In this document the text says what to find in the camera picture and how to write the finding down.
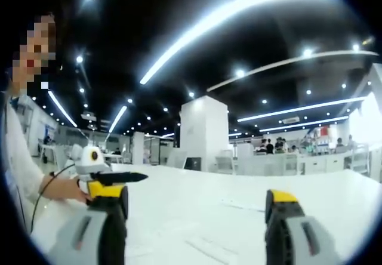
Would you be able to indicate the short ceiling light strip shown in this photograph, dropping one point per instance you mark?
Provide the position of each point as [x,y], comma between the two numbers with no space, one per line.
[118,118]
[61,108]

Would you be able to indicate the long straight ceiling light strip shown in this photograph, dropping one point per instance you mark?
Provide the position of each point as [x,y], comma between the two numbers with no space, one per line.
[304,124]
[301,108]

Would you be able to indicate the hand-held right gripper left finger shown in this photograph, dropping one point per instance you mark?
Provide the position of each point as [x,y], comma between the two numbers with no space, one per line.
[103,235]

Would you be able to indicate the black monitor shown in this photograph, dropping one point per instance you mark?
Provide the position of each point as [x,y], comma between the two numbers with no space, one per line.
[194,163]

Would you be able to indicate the long curved ceiling light strip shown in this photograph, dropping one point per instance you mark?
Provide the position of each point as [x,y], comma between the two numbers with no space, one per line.
[209,26]

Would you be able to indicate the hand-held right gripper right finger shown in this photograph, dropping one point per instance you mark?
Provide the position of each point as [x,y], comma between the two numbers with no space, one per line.
[294,238]

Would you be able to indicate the curved white ceiling beam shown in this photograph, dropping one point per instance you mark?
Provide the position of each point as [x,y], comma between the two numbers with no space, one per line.
[286,63]

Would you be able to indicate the person in white shirt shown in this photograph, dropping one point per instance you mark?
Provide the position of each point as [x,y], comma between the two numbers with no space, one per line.
[18,157]

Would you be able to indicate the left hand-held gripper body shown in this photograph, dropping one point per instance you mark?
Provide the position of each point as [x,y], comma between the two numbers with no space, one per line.
[86,165]

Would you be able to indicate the white square pillar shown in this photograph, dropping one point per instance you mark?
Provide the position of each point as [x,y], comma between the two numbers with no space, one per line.
[203,130]

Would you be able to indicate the person's left hand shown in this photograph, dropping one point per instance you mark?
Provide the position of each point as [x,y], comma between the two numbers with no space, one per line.
[73,189]

